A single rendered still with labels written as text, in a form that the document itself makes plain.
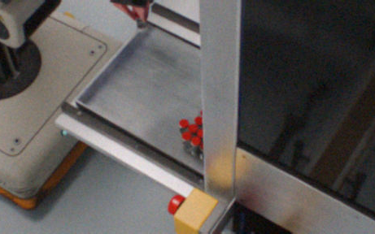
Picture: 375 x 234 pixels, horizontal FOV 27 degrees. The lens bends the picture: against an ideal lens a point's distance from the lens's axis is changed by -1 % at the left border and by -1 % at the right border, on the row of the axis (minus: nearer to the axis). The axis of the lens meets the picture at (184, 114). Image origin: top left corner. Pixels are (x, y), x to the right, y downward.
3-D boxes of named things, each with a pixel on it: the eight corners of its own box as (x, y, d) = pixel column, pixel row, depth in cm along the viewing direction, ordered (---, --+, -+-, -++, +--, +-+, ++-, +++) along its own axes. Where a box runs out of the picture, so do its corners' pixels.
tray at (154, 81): (272, 97, 169) (273, 87, 166) (207, 184, 158) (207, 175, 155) (146, 32, 181) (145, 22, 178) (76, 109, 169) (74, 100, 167)
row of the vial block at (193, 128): (235, 94, 170) (235, 82, 166) (189, 153, 162) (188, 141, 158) (226, 89, 171) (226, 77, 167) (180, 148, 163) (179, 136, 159)
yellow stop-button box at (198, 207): (228, 222, 144) (228, 205, 138) (207, 252, 141) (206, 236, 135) (194, 202, 147) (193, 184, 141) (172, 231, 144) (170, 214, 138)
